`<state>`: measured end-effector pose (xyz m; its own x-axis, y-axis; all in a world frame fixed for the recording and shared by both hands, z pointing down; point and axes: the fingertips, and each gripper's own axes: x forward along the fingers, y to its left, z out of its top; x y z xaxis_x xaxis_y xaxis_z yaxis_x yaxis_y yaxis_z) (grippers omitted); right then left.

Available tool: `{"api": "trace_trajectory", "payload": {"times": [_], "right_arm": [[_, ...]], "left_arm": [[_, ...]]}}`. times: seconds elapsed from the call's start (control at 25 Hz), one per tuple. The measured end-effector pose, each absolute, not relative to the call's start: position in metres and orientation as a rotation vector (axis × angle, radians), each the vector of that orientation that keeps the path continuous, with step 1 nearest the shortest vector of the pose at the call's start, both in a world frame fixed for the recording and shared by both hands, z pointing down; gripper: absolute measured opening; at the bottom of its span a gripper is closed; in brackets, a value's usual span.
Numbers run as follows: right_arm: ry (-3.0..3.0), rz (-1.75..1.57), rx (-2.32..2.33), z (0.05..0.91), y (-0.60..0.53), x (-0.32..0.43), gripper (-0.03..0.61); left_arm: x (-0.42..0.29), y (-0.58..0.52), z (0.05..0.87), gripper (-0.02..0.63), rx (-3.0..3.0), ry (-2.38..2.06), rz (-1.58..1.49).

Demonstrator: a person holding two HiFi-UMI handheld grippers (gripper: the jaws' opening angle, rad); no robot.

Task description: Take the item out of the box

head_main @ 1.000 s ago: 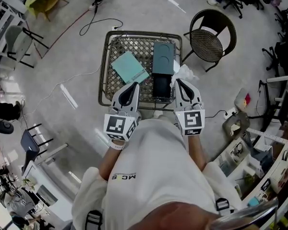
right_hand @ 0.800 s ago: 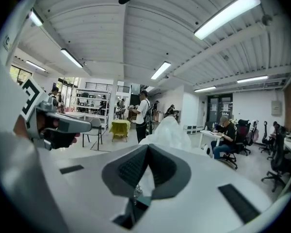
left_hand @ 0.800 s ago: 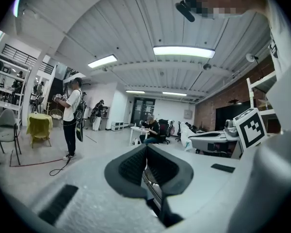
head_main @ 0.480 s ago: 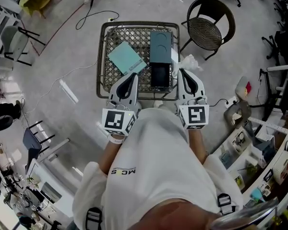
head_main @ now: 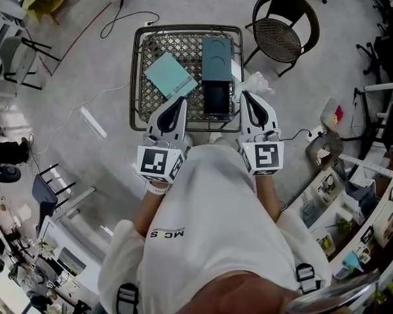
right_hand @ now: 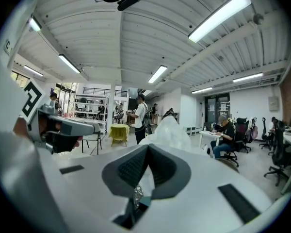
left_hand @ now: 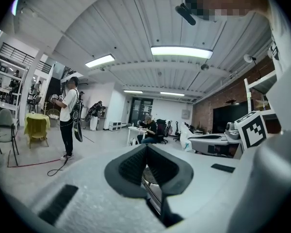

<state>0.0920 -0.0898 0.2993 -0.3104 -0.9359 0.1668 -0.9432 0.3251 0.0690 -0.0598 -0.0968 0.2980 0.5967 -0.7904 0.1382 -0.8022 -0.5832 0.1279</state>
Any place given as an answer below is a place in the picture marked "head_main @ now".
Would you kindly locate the person's eyeglasses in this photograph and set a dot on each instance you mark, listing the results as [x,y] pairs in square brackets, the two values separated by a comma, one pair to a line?
[334,294]

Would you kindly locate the grey fabric basket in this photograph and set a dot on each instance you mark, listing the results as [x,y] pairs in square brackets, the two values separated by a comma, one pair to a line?
[325,149]

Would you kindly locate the person's left forearm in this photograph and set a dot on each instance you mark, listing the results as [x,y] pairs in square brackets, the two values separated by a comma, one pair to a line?
[149,214]

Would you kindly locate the wicker coffee table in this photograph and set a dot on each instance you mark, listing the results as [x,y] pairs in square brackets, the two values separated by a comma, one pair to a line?
[157,47]

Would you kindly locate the person's white shoe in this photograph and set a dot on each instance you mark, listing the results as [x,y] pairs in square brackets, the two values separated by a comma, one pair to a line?
[216,138]
[188,139]

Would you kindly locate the grey padded chair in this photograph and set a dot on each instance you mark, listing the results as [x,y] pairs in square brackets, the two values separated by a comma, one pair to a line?
[18,57]

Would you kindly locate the white desk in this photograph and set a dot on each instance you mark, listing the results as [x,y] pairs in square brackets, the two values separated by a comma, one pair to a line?
[72,250]

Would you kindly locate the dark wicker chair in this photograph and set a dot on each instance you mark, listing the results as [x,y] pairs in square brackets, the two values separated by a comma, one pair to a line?
[278,38]

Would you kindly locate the person's white shirt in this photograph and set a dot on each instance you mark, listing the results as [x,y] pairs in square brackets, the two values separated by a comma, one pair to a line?
[213,214]

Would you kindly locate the dark blue chair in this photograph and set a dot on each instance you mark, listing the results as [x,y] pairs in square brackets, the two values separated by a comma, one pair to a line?
[44,193]

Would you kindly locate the black office chair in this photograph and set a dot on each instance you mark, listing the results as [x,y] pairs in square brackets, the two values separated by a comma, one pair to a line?
[380,57]

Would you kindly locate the clear bag with red toy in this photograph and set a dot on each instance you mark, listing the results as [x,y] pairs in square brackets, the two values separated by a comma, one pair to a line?
[332,114]

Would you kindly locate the white shelf unit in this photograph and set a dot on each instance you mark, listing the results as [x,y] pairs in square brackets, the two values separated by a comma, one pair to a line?
[357,214]

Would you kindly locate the teal book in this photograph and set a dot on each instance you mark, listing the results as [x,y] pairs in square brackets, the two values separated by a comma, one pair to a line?
[170,75]

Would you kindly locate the dark teal box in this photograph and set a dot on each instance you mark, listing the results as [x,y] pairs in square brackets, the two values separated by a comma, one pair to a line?
[216,64]

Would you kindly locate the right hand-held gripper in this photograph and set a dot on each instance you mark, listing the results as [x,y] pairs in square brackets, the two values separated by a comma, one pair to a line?
[265,157]

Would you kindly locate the white wristband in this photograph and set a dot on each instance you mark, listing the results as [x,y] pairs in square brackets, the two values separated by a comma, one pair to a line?
[156,189]

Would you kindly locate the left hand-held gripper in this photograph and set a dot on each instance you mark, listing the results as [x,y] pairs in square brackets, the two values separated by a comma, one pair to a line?
[154,160]

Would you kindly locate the person's right forearm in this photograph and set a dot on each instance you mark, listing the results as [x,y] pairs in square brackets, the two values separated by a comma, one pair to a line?
[268,198]

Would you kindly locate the white power strip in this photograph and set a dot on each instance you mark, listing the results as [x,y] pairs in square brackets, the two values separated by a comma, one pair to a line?
[315,132]

